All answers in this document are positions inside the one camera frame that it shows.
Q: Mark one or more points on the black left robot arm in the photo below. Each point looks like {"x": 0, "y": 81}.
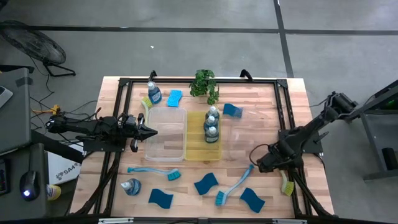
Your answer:
{"x": 90, "y": 127}

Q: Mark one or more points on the large clear plastic bin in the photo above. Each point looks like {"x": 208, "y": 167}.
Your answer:
{"x": 164, "y": 149}

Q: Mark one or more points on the grey laptop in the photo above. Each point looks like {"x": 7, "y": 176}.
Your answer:
{"x": 4, "y": 96}

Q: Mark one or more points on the yellow plastic bin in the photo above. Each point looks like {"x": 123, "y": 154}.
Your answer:
{"x": 196, "y": 149}

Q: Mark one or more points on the black box on stand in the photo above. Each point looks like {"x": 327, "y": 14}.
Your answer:
{"x": 390, "y": 158}

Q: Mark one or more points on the grey metal stand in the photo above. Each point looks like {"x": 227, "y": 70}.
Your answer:
{"x": 372, "y": 140}

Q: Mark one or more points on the yellow-green dish brush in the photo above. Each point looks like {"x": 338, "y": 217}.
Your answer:
{"x": 146, "y": 102}
{"x": 287, "y": 187}

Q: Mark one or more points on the black table clamp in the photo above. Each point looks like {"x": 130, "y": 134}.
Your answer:
{"x": 152, "y": 75}
{"x": 247, "y": 74}

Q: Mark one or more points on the black floor fan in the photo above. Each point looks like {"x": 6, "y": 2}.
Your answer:
{"x": 34, "y": 43}

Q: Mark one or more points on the dark desk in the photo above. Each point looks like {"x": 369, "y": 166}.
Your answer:
{"x": 14, "y": 207}

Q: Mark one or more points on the blue bristle dish brush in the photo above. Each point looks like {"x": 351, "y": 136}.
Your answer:
{"x": 174, "y": 175}
{"x": 221, "y": 198}

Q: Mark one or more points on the white metal bracket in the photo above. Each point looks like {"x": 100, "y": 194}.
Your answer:
{"x": 115, "y": 221}
{"x": 289, "y": 221}

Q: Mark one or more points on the black aluminium rig frame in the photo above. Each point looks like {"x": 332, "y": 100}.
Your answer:
{"x": 255, "y": 81}

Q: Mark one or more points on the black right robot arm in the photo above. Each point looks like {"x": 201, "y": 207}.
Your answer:
{"x": 311, "y": 127}

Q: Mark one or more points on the yellow clamp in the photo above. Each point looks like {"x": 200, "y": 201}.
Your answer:
{"x": 54, "y": 109}

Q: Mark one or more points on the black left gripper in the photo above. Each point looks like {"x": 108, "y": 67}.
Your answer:
{"x": 132, "y": 132}

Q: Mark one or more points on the white cardboard box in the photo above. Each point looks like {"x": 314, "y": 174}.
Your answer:
{"x": 62, "y": 174}

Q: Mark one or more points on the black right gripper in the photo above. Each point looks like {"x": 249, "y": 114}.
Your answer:
{"x": 269, "y": 161}

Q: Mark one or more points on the blue scrub sponge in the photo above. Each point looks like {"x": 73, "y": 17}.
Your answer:
{"x": 231, "y": 110}
{"x": 252, "y": 200}
{"x": 206, "y": 183}
{"x": 160, "y": 198}
{"x": 174, "y": 98}

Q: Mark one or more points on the black computer mouse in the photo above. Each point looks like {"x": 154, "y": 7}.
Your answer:
{"x": 29, "y": 183}

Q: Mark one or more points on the small green artificial plant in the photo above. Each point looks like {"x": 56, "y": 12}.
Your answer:
{"x": 202, "y": 84}

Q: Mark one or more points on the grey equipment case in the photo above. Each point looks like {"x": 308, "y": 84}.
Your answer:
{"x": 15, "y": 124}

